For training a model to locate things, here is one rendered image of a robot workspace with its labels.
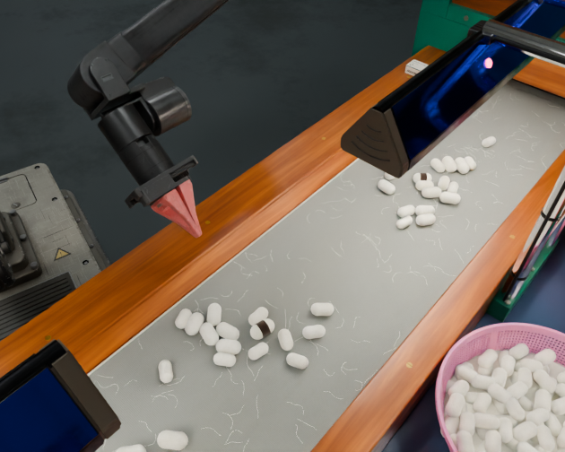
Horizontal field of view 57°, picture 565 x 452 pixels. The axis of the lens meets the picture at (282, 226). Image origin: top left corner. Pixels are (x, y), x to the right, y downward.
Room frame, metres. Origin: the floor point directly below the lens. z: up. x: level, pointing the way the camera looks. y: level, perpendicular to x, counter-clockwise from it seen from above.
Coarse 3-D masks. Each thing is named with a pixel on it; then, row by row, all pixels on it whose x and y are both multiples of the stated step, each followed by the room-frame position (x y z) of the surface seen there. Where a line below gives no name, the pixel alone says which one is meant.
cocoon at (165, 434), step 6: (162, 432) 0.26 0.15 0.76; (168, 432) 0.26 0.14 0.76; (174, 432) 0.26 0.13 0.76; (180, 432) 0.26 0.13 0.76; (162, 438) 0.25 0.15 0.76; (168, 438) 0.25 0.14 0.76; (174, 438) 0.25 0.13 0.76; (180, 438) 0.25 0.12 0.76; (186, 438) 0.25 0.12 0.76; (162, 444) 0.25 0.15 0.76; (168, 444) 0.25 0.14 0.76; (174, 444) 0.25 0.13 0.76; (180, 444) 0.25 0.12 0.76; (186, 444) 0.25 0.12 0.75
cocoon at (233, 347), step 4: (220, 340) 0.39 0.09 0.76; (224, 340) 0.39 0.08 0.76; (228, 340) 0.39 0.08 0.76; (232, 340) 0.39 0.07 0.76; (216, 344) 0.38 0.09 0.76; (220, 344) 0.38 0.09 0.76; (224, 344) 0.38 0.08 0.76; (228, 344) 0.38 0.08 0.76; (232, 344) 0.38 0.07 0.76; (236, 344) 0.38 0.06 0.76; (240, 344) 0.39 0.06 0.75; (216, 348) 0.38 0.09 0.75; (220, 348) 0.38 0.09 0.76; (224, 348) 0.38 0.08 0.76; (228, 348) 0.38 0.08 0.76; (232, 348) 0.38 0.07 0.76; (236, 348) 0.38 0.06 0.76; (240, 348) 0.38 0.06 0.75; (224, 352) 0.37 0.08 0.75; (228, 352) 0.37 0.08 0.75; (232, 352) 0.37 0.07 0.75; (236, 352) 0.37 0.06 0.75
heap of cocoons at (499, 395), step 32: (512, 352) 0.38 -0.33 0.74; (544, 352) 0.38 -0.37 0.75; (448, 384) 0.34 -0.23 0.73; (480, 384) 0.33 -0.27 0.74; (512, 384) 0.34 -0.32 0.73; (544, 384) 0.33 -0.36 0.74; (448, 416) 0.29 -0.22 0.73; (480, 416) 0.29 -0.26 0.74; (512, 416) 0.29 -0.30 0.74; (544, 416) 0.29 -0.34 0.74; (480, 448) 0.25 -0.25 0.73; (512, 448) 0.25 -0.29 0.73; (544, 448) 0.25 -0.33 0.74
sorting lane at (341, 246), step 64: (512, 128) 0.92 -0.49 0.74; (320, 192) 0.72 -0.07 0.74; (384, 192) 0.72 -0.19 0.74; (512, 192) 0.72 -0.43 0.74; (256, 256) 0.56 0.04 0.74; (320, 256) 0.56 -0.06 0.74; (384, 256) 0.56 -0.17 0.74; (448, 256) 0.56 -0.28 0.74; (320, 320) 0.43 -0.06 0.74; (384, 320) 0.43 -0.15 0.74; (128, 384) 0.33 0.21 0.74; (192, 384) 0.33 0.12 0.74; (256, 384) 0.33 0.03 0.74; (320, 384) 0.33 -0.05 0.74; (192, 448) 0.25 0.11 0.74; (256, 448) 0.25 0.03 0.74
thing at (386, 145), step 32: (480, 32) 0.59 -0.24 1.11; (544, 32) 0.68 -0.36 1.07; (448, 64) 0.53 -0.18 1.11; (480, 64) 0.56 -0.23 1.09; (512, 64) 0.61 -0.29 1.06; (416, 96) 0.47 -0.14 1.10; (448, 96) 0.50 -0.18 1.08; (480, 96) 0.54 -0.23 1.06; (352, 128) 0.45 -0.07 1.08; (384, 128) 0.43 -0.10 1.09; (416, 128) 0.45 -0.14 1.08; (448, 128) 0.48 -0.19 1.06; (384, 160) 0.42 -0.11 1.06; (416, 160) 0.43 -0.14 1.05
